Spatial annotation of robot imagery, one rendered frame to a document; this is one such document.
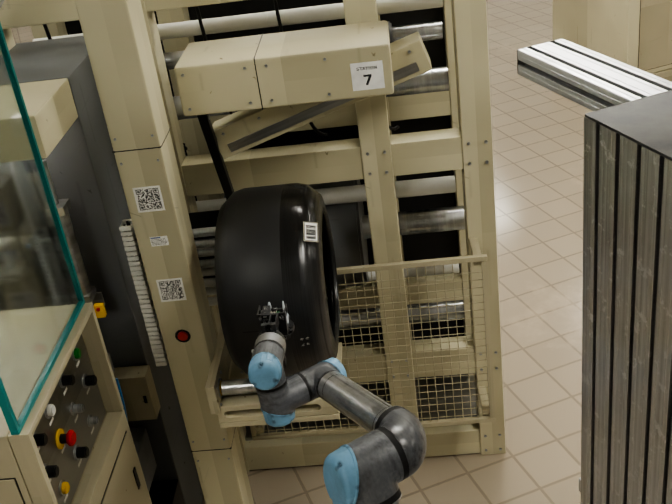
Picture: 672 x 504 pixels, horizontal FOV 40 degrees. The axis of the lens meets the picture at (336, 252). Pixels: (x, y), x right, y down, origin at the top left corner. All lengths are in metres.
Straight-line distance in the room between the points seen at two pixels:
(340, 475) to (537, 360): 2.51
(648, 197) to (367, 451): 0.84
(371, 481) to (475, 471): 1.88
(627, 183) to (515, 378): 2.90
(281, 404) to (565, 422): 1.95
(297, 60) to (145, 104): 0.46
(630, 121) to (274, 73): 1.49
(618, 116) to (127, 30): 1.39
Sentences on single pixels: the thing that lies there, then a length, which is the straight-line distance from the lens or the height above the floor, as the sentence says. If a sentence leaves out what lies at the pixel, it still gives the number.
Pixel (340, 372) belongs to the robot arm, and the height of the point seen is 1.20.
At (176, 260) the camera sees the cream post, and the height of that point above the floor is 1.31.
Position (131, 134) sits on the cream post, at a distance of 2.46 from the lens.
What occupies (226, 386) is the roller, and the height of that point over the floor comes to 0.92.
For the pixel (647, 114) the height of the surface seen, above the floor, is 2.03.
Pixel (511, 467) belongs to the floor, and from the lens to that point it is 3.70.
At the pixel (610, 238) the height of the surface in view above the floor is 1.86.
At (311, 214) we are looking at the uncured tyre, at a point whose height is 1.41.
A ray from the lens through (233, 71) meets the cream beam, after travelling 2.63.
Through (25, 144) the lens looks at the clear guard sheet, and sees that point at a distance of 2.37.
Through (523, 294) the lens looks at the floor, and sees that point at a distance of 4.69.
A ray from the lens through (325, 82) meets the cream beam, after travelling 2.61.
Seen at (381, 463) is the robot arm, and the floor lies 1.28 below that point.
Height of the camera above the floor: 2.52
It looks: 29 degrees down
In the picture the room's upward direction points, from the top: 8 degrees counter-clockwise
